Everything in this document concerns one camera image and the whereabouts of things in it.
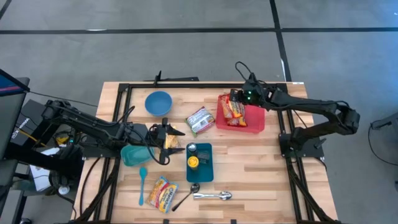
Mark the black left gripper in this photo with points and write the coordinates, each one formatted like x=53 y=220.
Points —
x=154 y=135

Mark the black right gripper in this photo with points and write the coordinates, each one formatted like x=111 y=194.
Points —
x=264 y=95

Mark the yellow ramen packet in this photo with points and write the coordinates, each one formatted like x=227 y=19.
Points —
x=172 y=142

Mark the dark red ramen packet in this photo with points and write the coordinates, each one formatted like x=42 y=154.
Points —
x=224 y=109

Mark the bright red ramen packet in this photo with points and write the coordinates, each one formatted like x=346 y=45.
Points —
x=237 y=113

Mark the black-lid spice jar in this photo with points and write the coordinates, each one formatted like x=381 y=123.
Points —
x=192 y=148

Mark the yellow-lid seasoning jar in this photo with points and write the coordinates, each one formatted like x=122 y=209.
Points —
x=193 y=162

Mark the red plastic bin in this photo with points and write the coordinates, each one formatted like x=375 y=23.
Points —
x=256 y=119

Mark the dark green spice tin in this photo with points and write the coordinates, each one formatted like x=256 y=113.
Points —
x=204 y=157

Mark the blue-edged ramen packet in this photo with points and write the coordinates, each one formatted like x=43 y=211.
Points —
x=162 y=194

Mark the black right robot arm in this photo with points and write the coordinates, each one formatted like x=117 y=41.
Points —
x=311 y=104

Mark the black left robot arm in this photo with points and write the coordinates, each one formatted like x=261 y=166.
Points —
x=93 y=124

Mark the green-edged shrimp ramen packet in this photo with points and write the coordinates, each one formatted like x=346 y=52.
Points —
x=200 y=121

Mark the blue round bowl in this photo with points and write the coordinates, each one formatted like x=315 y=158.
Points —
x=158 y=102

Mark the blue rectangular plastic bin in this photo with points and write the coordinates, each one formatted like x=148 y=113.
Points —
x=203 y=174

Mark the teal plastic bin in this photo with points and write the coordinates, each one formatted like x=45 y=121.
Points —
x=133 y=157

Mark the teal plastic spoon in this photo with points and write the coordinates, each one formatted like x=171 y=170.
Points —
x=142 y=174

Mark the black spoon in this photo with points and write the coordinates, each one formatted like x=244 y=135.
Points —
x=195 y=188

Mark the silver metal spoon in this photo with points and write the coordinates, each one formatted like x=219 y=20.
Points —
x=224 y=195

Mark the white round cap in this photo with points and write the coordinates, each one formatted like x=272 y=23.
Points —
x=63 y=190

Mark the white paper sheet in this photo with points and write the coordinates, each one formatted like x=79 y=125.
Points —
x=40 y=180

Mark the black cardboard box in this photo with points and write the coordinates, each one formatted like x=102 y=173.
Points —
x=31 y=118

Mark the dark computer monitor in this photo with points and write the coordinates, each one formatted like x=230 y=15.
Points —
x=9 y=109

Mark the black aluminium table frame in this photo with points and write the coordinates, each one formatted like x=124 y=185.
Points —
x=202 y=85

